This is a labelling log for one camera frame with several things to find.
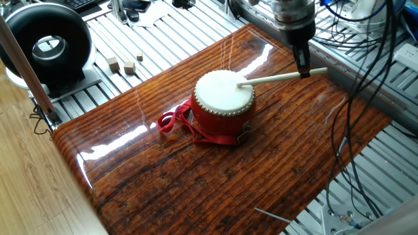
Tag black computer mouse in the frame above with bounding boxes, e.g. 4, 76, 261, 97
125, 8, 140, 23

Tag white power strip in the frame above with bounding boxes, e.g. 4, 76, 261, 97
393, 42, 418, 73

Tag cream wooden drumstick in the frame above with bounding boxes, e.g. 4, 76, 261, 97
236, 67, 329, 88

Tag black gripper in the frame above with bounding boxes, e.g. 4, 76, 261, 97
280, 26, 317, 80

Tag thin black cable loop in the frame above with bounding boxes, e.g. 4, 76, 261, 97
29, 104, 54, 136

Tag red drum white head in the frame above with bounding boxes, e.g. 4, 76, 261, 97
190, 69, 257, 137

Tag black ring shaped fan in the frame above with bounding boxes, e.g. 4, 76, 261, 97
0, 2, 103, 99

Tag black cables on grid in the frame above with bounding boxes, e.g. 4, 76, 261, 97
313, 0, 409, 53

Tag small wooden block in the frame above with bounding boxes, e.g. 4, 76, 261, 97
123, 61, 137, 76
106, 56, 121, 73

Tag cable with metal connector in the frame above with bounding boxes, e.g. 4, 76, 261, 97
332, 211, 364, 230

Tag short aluminium upright profile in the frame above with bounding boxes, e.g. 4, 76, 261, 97
110, 0, 129, 25

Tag red fabric strap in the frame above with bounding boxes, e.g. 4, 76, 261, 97
157, 97, 252, 146

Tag black phone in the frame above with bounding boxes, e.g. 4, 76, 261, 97
107, 0, 152, 13

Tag black keyboard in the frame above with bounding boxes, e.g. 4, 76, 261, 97
63, 0, 99, 10

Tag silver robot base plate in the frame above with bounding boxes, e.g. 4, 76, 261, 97
320, 204, 376, 235

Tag black cable bundle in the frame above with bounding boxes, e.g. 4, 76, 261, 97
325, 0, 398, 220

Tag brown wooden bench board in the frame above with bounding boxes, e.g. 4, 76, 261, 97
51, 22, 392, 235

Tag brown frame post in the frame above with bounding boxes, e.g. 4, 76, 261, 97
0, 12, 63, 127

